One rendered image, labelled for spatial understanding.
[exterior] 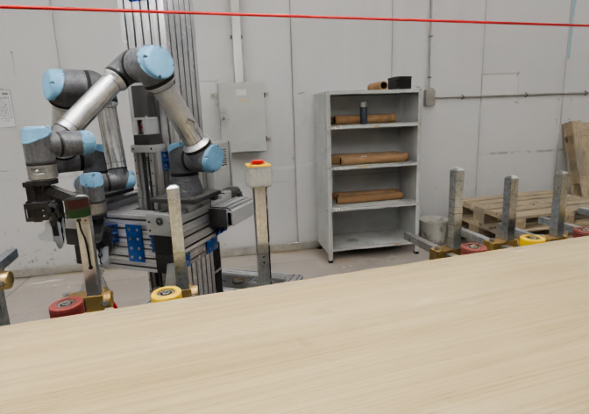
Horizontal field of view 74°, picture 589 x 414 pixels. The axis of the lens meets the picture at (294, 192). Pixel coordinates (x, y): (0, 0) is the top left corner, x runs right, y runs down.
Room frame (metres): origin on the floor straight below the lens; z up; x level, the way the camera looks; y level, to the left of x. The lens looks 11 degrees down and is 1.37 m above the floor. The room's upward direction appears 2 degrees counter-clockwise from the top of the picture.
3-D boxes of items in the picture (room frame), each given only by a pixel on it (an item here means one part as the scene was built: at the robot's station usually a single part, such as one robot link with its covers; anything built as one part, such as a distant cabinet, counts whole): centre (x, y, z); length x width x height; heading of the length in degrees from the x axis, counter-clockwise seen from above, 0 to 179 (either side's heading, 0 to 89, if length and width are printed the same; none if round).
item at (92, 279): (1.09, 0.60, 0.93); 0.03 x 0.03 x 0.48; 16
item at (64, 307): (0.96, 0.61, 0.85); 0.08 x 0.08 x 0.11
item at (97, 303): (1.08, 0.62, 0.85); 0.13 x 0.06 x 0.05; 106
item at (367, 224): (3.75, -0.70, 0.78); 0.90 x 0.45 x 1.55; 100
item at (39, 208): (1.13, 0.73, 1.15); 0.09 x 0.08 x 0.12; 105
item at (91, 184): (1.44, 0.75, 1.13); 0.09 x 0.08 x 0.11; 40
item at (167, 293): (1.00, 0.36, 0.85); 0.08 x 0.08 x 0.11
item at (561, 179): (1.57, -1.08, 0.87); 0.03 x 0.03 x 0.48; 16
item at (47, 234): (1.12, 0.73, 1.04); 0.06 x 0.03 x 0.09; 105
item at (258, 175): (1.23, 0.11, 1.18); 0.07 x 0.07 x 0.08; 16
